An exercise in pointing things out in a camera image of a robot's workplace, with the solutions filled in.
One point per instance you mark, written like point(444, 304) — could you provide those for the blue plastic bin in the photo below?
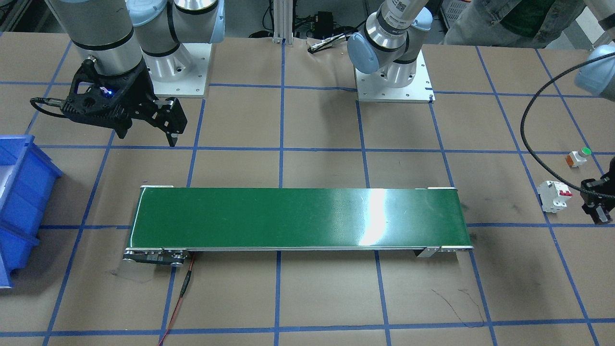
point(27, 179)

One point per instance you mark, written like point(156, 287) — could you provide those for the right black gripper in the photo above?
point(140, 85)

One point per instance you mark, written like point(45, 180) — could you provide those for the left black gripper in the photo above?
point(597, 198)

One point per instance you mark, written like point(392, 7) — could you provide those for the green push button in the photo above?
point(578, 158)

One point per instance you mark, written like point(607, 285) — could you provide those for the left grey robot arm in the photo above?
point(394, 34)

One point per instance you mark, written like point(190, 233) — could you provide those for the white red circuit breaker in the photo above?
point(554, 196)

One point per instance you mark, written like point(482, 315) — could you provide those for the green conveyor belt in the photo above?
point(171, 222)

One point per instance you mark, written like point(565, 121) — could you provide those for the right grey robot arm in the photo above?
point(138, 60)

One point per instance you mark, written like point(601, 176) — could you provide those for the aluminium frame post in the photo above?
point(283, 14)

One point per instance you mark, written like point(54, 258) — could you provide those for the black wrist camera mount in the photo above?
point(100, 100)

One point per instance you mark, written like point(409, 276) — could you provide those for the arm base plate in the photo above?
point(397, 83)
point(184, 73)

